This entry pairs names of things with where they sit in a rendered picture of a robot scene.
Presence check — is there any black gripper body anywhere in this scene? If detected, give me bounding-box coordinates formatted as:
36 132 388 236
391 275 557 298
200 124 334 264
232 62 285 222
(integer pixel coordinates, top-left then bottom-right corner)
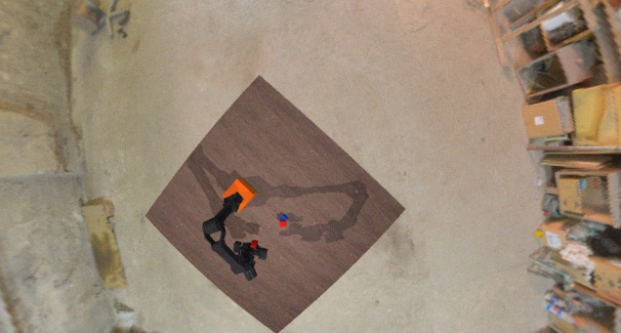
233 241 269 260

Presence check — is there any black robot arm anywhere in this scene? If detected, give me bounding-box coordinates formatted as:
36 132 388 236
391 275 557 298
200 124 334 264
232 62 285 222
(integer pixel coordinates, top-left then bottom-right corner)
202 192 257 281

